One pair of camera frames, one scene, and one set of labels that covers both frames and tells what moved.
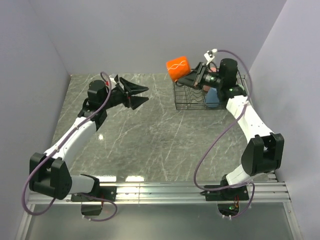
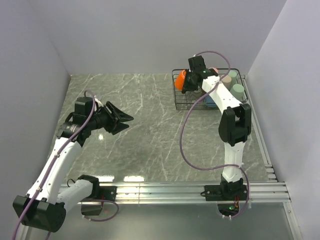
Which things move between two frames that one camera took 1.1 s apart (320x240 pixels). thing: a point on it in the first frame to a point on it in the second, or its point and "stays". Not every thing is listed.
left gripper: x=135 y=101 to x=116 y=116
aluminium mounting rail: x=257 y=193 stays
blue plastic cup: x=212 y=98 stays
